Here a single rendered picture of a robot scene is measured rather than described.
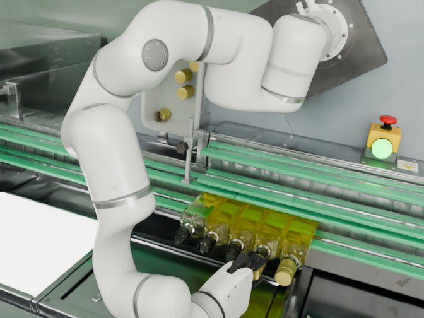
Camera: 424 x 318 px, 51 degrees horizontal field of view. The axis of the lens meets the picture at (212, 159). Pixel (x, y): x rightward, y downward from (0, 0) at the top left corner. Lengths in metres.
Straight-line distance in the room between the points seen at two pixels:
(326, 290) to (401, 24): 0.65
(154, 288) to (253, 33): 0.41
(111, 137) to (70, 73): 1.45
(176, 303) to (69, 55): 1.51
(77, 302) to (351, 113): 0.77
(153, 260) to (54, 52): 1.09
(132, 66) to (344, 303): 0.78
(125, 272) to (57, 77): 1.34
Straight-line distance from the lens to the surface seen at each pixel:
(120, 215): 0.61
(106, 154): 0.59
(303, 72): 0.79
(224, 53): 0.69
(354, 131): 1.18
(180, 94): 1.21
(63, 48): 1.98
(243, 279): 0.80
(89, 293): 1.03
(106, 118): 0.59
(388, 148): 1.08
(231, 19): 0.70
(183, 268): 1.09
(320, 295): 1.14
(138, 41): 0.59
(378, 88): 1.15
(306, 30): 0.77
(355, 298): 1.17
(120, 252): 0.72
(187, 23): 0.64
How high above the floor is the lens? 1.88
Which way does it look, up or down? 60 degrees down
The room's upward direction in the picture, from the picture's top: 132 degrees counter-clockwise
